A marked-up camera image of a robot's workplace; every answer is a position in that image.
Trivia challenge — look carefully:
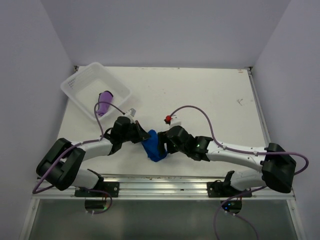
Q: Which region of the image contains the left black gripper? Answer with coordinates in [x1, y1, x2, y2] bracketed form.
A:
[120, 120, 151, 144]

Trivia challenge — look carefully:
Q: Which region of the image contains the blue towel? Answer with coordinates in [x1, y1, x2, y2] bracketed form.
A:
[141, 129, 168, 163]

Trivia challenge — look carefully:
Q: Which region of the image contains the purple towel black trim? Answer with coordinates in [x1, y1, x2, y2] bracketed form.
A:
[96, 90, 114, 117]

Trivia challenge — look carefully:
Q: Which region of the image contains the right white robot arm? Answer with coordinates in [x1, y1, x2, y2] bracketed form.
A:
[157, 126, 297, 197]

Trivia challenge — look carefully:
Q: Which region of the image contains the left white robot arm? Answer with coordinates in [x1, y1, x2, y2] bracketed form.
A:
[35, 116, 151, 197]

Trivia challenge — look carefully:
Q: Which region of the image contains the white plastic basket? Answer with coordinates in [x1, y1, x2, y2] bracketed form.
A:
[60, 62, 132, 121]

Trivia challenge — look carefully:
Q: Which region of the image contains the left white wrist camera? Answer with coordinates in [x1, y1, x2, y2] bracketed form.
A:
[124, 108, 136, 119]

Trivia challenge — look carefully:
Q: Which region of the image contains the aluminium mounting rail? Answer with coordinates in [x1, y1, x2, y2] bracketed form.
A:
[32, 174, 296, 201]

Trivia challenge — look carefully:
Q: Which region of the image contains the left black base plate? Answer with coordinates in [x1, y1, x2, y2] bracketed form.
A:
[74, 181, 120, 198]

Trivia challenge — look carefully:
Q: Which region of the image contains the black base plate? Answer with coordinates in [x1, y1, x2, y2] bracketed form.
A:
[74, 181, 120, 198]
[206, 180, 252, 198]

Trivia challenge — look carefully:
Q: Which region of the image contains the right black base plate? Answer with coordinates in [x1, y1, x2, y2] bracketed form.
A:
[206, 180, 252, 198]

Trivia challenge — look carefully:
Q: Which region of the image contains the right side aluminium rail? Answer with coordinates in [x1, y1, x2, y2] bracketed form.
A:
[245, 66, 271, 145]

